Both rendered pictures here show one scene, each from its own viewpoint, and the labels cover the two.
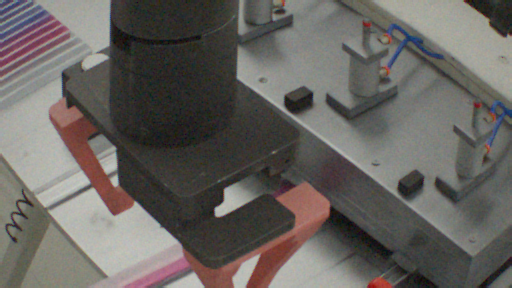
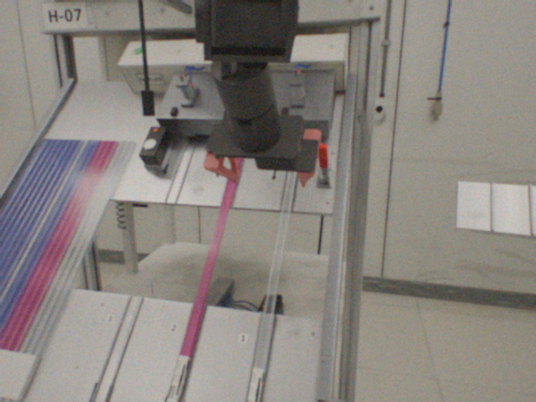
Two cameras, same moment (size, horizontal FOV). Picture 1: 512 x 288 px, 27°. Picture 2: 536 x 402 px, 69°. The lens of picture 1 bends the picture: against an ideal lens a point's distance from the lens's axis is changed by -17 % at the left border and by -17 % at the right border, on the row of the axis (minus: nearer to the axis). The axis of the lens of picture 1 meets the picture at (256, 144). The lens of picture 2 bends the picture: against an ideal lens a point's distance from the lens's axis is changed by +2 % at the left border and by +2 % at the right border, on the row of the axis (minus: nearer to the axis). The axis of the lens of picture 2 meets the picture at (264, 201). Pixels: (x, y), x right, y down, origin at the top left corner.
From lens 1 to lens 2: 23 cm
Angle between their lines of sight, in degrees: 23
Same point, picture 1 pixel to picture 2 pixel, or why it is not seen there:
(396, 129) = not seen: hidden behind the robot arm
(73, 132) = (219, 167)
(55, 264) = (105, 224)
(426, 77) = not seen: hidden behind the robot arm
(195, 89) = (275, 122)
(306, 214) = (316, 137)
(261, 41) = (197, 102)
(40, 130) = (144, 180)
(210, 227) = (301, 160)
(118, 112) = (250, 147)
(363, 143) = not seen: hidden behind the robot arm
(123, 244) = (212, 191)
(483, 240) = (327, 112)
